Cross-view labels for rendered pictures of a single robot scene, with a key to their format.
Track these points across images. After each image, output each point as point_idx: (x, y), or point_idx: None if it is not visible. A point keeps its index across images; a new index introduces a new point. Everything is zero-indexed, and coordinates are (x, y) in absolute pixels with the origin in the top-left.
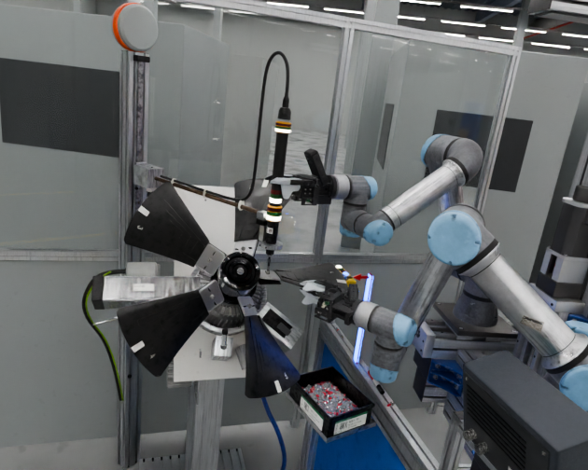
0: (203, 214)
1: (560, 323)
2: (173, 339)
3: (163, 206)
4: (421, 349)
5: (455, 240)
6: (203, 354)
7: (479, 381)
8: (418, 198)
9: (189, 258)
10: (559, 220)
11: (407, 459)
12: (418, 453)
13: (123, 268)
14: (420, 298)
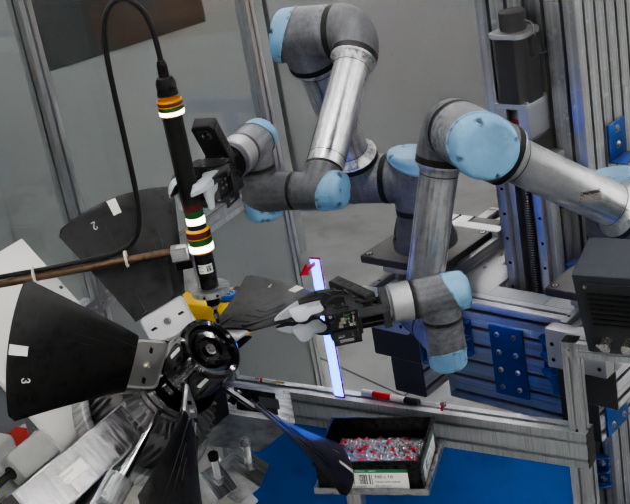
0: (6, 320)
1: (609, 180)
2: (196, 501)
3: (45, 324)
4: (400, 324)
5: (492, 147)
6: None
7: (603, 280)
8: (347, 117)
9: (118, 381)
10: (498, 64)
11: (514, 445)
12: (529, 425)
13: None
14: (438, 244)
